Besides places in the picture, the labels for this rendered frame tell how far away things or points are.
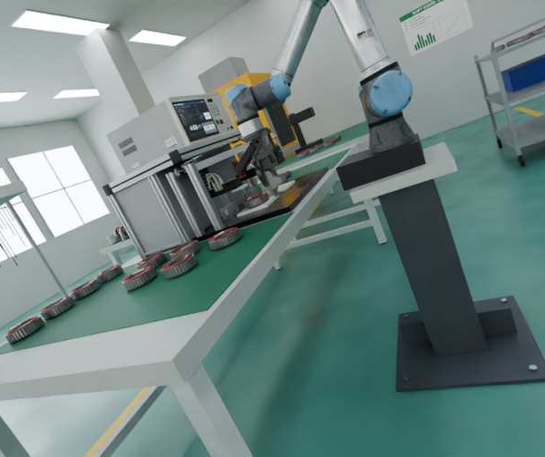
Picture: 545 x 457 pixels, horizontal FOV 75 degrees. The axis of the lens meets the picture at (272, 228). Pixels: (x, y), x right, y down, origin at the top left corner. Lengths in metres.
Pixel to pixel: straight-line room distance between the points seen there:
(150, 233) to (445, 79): 5.74
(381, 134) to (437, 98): 5.45
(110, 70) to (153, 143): 4.29
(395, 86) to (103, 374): 1.00
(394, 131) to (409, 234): 0.35
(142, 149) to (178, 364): 1.18
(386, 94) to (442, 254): 0.57
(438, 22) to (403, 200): 5.57
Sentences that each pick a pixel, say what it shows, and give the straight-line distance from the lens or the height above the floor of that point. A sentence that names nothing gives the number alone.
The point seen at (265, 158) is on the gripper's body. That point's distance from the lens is 1.15.
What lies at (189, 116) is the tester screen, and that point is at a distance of 1.62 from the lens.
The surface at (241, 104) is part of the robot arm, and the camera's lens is 1.15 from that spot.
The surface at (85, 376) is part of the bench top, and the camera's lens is 0.84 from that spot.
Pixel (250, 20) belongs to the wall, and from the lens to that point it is 7.31.
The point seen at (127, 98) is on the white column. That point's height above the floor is 2.34.
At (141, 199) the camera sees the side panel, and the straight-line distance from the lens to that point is 1.60.
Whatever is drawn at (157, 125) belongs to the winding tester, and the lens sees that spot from 1.61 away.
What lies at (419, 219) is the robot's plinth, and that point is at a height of 0.57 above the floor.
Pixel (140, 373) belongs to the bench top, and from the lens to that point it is 0.72.
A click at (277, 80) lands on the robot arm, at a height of 1.16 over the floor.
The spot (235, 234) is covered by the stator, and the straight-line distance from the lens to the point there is 1.19.
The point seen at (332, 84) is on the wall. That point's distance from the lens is 6.80.
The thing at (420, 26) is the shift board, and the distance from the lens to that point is 6.70.
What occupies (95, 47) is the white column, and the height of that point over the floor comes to 3.10.
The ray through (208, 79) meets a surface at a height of 2.18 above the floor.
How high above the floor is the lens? 1.01
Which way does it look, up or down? 13 degrees down
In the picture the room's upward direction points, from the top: 24 degrees counter-clockwise
